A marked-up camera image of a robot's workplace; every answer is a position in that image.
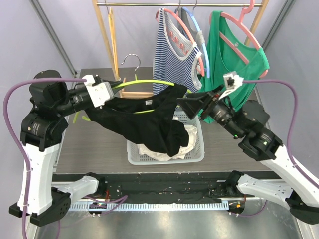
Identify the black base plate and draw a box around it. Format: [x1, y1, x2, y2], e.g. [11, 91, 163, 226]
[53, 170, 279, 205]

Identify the black tank top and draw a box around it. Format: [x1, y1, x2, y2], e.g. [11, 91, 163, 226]
[85, 85, 189, 157]

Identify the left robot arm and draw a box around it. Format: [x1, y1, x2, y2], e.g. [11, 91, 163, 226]
[9, 70, 118, 227]

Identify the white plastic laundry basket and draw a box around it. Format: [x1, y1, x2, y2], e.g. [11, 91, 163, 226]
[127, 111, 205, 165]

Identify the pink hanger under striped top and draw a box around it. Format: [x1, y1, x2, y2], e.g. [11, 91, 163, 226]
[155, 7, 206, 77]

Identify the green tank top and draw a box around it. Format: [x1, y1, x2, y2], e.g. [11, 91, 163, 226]
[195, 10, 270, 124]

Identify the blue white striped tank top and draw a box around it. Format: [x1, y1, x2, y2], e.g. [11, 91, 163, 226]
[152, 7, 203, 97]

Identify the lime green hanger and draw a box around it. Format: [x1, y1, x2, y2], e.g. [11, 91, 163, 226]
[72, 54, 192, 124]

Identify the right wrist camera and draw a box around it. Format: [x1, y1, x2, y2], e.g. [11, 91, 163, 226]
[219, 71, 244, 100]

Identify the pink hanger under green top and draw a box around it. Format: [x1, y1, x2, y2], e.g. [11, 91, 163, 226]
[208, 0, 270, 78]

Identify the white slotted cable duct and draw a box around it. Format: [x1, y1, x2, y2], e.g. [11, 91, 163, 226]
[69, 201, 229, 212]

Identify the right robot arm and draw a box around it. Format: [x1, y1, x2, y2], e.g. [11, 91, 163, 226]
[177, 86, 319, 225]

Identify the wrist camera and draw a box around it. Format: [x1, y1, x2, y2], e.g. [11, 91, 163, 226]
[219, 71, 244, 100]
[82, 75, 115, 108]

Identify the wooden clothes rack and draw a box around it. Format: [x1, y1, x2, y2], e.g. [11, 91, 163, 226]
[92, 0, 269, 99]

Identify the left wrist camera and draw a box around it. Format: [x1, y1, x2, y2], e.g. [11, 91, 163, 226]
[82, 75, 115, 108]

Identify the yellow plastic hanger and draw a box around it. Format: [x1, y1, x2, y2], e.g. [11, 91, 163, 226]
[108, 8, 121, 81]

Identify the grey tank top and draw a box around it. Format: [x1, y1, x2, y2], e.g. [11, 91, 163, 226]
[175, 7, 205, 50]

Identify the blue plastic hanger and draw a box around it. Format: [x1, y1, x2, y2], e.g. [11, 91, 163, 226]
[175, 6, 211, 78]

